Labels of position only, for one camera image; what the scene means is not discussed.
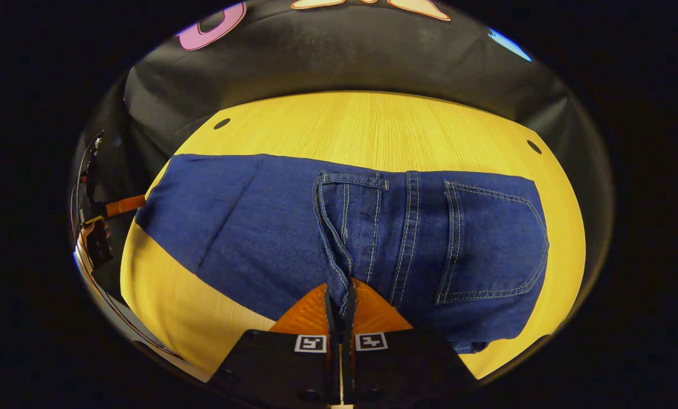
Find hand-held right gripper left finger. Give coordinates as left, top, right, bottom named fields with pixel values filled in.
left=207, top=283, right=341, bottom=407

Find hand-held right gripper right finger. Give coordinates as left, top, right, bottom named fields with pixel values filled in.
left=342, top=277, right=480, bottom=407

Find blue denim jeans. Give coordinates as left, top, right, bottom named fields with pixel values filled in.
left=135, top=153, right=550, bottom=354

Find black backdrop cloth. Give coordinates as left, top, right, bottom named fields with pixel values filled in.
left=72, top=0, right=615, bottom=364

